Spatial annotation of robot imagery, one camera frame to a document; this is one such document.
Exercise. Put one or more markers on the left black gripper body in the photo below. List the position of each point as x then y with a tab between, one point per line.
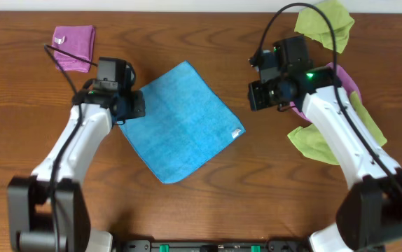
135	105

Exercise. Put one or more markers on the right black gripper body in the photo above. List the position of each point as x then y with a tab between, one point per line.
258	96

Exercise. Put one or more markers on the blue microfiber cloth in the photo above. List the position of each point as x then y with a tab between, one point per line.
186	125

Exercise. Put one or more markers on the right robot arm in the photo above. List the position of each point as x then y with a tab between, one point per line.
371	214

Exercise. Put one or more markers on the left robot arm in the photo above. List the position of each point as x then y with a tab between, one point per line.
46	210

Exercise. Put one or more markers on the small green cloth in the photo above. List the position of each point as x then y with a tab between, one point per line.
312	25

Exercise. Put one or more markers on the crumpled purple cloth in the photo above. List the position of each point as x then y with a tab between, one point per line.
347	83

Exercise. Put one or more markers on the large green cloth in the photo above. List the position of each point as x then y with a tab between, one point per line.
310	142

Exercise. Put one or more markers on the folded purple cloth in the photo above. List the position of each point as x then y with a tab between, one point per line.
75	40

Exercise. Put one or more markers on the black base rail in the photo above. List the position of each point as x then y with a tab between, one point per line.
272	245

